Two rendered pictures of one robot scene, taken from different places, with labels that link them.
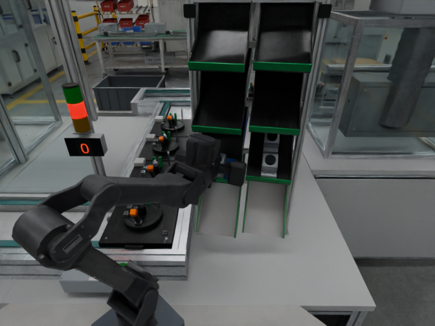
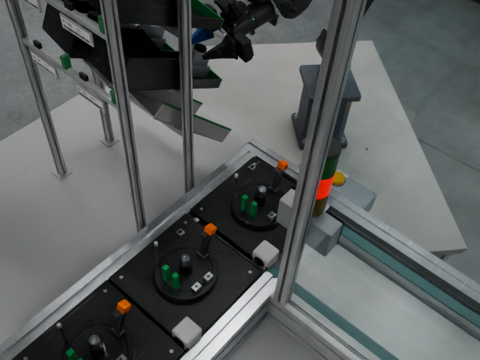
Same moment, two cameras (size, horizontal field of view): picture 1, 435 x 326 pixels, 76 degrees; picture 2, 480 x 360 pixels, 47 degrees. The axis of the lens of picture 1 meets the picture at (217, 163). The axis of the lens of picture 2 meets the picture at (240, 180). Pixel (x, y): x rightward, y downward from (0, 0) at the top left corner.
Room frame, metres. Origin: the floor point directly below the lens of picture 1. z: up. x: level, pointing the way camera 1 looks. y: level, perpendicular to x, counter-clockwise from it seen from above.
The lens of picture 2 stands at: (1.43, 0.72, 2.04)
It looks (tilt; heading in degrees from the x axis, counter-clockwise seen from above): 50 degrees down; 217
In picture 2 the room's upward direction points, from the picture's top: 5 degrees clockwise
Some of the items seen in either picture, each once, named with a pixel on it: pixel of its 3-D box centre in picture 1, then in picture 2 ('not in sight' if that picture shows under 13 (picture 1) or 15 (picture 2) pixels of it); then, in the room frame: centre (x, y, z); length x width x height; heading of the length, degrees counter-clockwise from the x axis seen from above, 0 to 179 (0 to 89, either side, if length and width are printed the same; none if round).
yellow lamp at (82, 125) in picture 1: (81, 123); not in sight; (0.86, 0.46, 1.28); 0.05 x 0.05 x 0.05
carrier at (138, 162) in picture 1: (155, 167); (185, 264); (0.99, 0.27, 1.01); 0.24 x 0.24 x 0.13; 0
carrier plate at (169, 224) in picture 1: (144, 218); (258, 209); (0.74, 0.27, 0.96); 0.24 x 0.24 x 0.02; 0
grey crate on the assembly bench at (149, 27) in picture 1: (155, 28); not in sight; (6.20, 1.25, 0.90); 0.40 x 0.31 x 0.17; 92
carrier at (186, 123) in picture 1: (172, 120); not in sight; (1.48, 0.26, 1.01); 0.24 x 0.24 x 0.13; 0
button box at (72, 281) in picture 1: (100, 276); not in sight; (0.52, 0.35, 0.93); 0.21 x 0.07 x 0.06; 90
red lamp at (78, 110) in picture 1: (77, 108); not in sight; (0.86, 0.46, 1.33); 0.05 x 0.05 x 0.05
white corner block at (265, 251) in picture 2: not in sight; (265, 255); (0.84, 0.36, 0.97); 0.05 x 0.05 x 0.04; 0
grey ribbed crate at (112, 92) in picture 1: (132, 92); not in sight; (2.79, 0.87, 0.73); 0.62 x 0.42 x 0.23; 90
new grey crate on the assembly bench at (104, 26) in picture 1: (108, 28); not in sight; (6.11, 2.17, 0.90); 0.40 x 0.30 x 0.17; 4
